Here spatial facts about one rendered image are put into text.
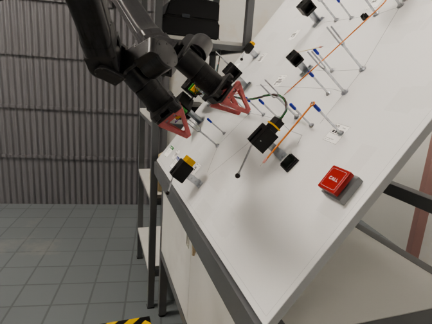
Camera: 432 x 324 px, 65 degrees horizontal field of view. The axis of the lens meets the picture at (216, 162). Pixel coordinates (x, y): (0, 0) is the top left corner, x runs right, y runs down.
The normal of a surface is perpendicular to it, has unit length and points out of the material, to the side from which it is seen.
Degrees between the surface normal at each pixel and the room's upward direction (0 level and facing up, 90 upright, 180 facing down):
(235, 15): 90
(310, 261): 53
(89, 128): 90
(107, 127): 90
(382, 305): 0
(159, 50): 63
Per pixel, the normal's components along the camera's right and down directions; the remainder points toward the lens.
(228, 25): 0.16, 0.25
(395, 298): 0.07, -0.97
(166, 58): 0.76, -0.28
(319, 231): -0.71, -0.58
